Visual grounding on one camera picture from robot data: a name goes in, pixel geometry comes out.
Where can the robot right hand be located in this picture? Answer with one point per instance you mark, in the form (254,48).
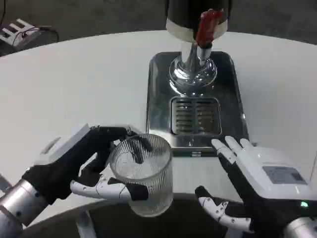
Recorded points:
(260,173)

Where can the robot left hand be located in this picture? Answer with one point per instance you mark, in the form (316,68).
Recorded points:
(67,158)

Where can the clear ribbed glass cup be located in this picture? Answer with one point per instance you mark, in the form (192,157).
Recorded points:
(146,178)

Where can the robot left silver forearm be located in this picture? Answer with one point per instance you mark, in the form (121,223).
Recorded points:
(18,203)

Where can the robot right silver forearm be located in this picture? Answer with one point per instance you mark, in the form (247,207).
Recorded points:
(301,228)

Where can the steel drip tray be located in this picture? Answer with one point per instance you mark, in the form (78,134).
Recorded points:
(230,99)

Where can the slotted steel drip grid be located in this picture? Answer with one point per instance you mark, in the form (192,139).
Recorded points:
(195,115)

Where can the dark robot torso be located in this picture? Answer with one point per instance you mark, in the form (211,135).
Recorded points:
(161,225)

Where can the grey slotted electronic box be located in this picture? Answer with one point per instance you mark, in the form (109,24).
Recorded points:
(15,33)

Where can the black drink dispenser chrome stand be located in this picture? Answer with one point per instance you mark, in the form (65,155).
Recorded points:
(190,22)

